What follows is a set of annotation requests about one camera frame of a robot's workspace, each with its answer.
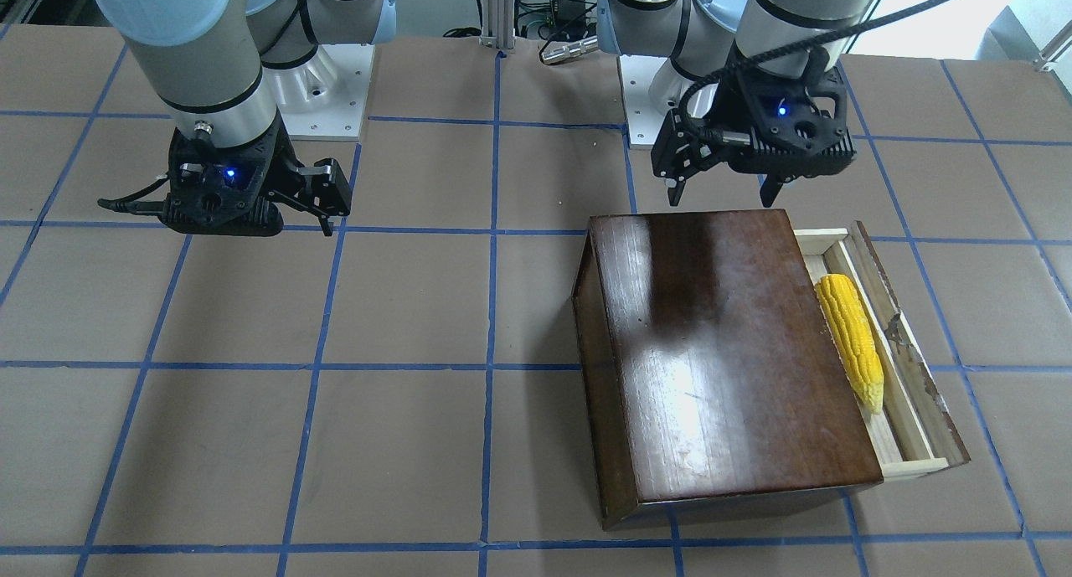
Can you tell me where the black wrist camera mount idle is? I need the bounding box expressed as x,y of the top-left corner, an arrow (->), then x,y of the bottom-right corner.
158,116 -> 296,237

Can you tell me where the black wrist camera mount working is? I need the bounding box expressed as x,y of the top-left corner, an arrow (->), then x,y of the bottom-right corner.
705,47 -> 857,183

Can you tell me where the black gripper body, working arm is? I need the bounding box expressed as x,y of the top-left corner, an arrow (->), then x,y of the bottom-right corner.
693,116 -> 742,172

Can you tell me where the black gripper body, idle arm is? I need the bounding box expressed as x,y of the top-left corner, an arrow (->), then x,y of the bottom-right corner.
265,133 -> 319,226

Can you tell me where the light wooden drawer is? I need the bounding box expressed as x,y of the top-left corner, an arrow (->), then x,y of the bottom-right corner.
794,221 -> 970,482

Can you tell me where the black braided cable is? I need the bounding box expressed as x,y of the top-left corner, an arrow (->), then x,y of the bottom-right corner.
678,0 -> 989,142

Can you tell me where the aluminium frame post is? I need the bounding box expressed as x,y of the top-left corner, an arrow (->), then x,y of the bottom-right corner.
478,0 -> 517,54

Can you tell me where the silver cylindrical tool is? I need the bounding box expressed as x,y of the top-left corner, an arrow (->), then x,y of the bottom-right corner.
539,36 -> 600,66

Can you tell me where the yellow corn cob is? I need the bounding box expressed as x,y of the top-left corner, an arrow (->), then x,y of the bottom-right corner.
815,273 -> 884,415

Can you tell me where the black electronics box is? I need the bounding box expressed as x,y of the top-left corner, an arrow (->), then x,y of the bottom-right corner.
550,0 -> 589,28

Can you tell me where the dark wooden drawer cabinet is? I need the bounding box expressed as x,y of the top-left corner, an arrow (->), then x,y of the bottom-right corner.
574,209 -> 884,530

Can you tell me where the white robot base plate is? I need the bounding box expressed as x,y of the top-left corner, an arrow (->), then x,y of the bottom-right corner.
265,45 -> 376,142
619,55 -> 693,149

